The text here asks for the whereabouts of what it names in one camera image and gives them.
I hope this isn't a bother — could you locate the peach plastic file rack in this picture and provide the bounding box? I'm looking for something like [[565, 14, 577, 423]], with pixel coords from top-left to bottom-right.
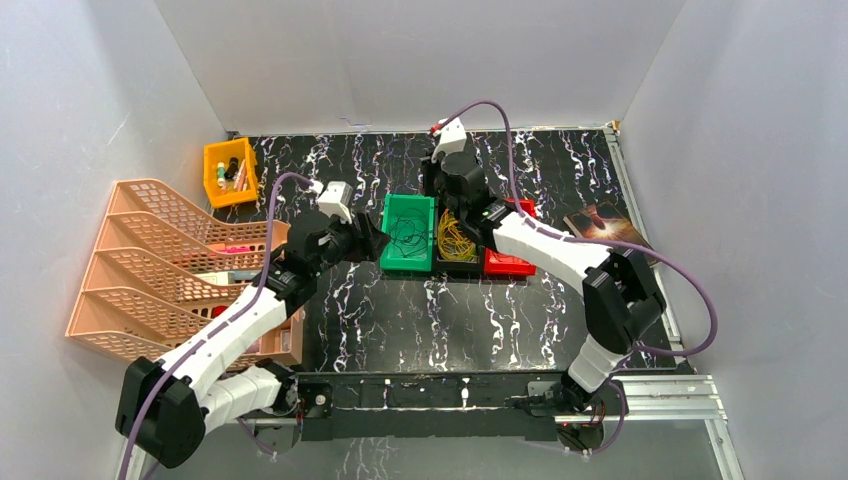
[[65, 179, 289, 363]]

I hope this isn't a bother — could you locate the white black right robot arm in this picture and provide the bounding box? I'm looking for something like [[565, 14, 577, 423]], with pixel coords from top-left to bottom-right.
[[421, 152, 667, 414]]

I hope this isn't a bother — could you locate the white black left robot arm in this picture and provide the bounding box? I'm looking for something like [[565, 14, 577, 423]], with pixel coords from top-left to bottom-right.
[[115, 211, 390, 478]]

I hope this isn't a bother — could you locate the red plastic bin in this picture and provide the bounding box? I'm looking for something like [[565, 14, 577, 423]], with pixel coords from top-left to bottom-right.
[[482, 198, 539, 278]]

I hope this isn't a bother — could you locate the yellow green wire coil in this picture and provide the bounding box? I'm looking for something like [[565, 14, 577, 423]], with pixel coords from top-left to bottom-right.
[[438, 208, 480, 264]]

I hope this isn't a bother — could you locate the black plastic bin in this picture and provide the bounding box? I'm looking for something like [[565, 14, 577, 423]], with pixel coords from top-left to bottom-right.
[[433, 201, 484, 277]]

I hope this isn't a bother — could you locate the aluminium table frame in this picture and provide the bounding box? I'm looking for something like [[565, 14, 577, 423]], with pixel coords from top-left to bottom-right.
[[113, 125, 720, 480]]

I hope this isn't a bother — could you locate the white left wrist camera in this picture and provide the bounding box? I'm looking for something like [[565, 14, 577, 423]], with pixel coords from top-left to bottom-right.
[[309, 180, 353, 224]]

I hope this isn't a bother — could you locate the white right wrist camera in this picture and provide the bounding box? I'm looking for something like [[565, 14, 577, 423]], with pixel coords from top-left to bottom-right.
[[430, 117, 467, 163]]

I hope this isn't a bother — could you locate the green plastic bin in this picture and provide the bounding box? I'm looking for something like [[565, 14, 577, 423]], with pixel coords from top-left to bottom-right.
[[379, 194, 436, 272]]

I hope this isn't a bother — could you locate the yellow plastic bin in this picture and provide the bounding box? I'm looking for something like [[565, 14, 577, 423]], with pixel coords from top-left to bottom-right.
[[203, 138, 259, 209]]

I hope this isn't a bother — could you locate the purple cable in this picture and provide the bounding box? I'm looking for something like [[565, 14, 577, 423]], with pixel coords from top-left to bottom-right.
[[387, 208, 432, 261]]

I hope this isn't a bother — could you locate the dark paperback book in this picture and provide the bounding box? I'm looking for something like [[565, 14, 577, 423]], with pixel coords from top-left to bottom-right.
[[563, 201, 651, 249]]

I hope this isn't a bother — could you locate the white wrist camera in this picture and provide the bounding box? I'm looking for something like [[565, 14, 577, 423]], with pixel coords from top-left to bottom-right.
[[309, 180, 353, 224], [430, 117, 467, 163]]

